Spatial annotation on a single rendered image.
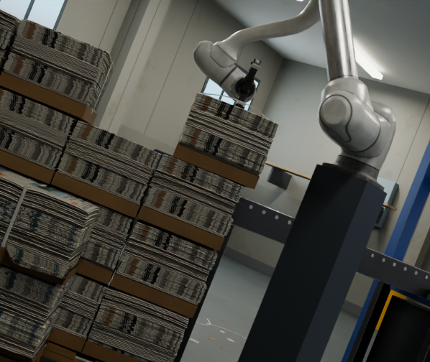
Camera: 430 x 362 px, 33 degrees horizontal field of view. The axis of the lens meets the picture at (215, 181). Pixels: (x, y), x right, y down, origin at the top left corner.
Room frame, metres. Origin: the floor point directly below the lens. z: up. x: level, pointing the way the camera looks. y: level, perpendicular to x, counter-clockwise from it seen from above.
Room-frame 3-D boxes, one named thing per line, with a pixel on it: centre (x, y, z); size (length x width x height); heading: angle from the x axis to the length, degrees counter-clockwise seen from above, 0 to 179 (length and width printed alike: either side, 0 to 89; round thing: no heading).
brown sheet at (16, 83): (2.50, 0.62, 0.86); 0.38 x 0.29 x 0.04; 5
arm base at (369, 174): (2.59, -0.45, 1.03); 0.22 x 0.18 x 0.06; 145
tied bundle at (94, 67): (2.50, 0.62, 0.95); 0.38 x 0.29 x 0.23; 5
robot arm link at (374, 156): (2.56, -0.44, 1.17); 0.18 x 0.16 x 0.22; 146
